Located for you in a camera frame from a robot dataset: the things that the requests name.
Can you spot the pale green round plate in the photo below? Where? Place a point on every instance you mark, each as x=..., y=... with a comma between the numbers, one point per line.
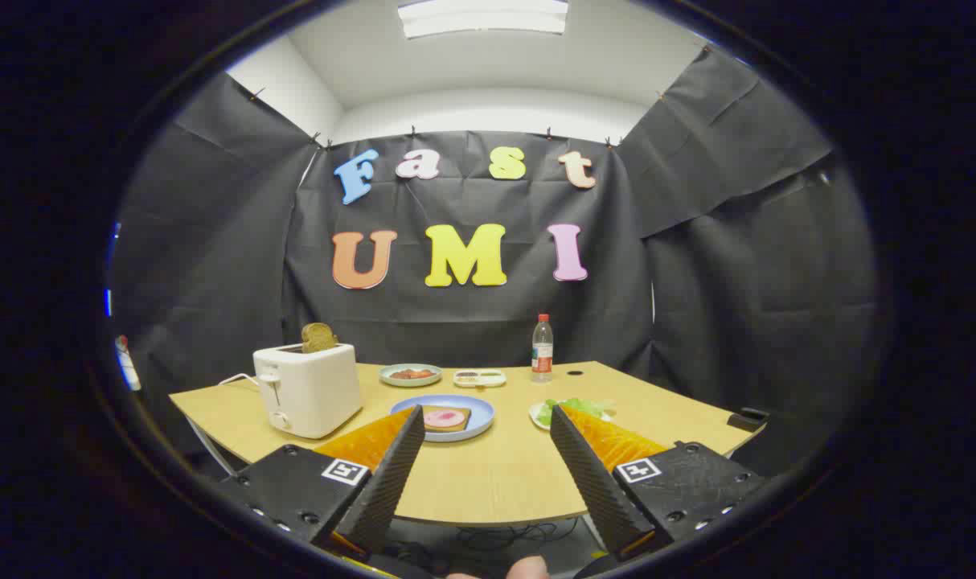
x=387, y=378

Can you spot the white toaster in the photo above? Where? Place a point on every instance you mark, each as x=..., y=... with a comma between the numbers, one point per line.
x=311, y=394

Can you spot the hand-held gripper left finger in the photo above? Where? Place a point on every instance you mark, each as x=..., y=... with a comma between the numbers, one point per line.
x=391, y=482

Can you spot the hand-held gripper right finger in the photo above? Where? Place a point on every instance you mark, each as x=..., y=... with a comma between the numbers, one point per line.
x=592, y=482

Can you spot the bread slice under ham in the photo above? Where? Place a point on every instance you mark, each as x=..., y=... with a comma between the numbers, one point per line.
x=448, y=430

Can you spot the blue round plate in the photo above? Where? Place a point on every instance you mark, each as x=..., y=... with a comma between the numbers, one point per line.
x=480, y=410

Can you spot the blue lit screen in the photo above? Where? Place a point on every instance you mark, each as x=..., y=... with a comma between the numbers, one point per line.
x=108, y=302

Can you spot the white square plate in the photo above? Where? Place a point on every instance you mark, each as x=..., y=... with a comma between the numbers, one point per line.
x=535, y=415

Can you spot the pink ham slice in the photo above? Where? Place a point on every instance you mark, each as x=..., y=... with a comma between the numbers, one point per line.
x=444, y=418

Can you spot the red tomato slice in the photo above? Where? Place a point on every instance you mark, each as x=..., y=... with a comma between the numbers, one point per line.
x=422, y=373

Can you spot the white and red device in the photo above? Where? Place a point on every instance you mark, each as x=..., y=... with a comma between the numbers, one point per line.
x=128, y=366

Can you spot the brown toast slice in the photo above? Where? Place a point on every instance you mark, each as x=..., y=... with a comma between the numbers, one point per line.
x=319, y=338

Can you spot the clear plastic bottle red cap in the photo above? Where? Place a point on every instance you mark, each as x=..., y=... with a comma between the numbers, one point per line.
x=542, y=354

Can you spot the ceiling light panel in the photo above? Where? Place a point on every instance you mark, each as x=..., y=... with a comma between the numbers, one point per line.
x=484, y=20

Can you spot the black backdrop cloth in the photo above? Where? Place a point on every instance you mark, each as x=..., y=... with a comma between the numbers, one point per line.
x=472, y=314

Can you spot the black clamp on table edge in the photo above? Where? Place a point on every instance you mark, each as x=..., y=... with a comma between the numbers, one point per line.
x=749, y=419

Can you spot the white divided condiment tray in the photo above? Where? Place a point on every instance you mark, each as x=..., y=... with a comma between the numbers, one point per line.
x=480, y=383

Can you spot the green lettuce leaf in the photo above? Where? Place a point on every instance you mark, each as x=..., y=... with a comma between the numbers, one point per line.
x=576, y=406

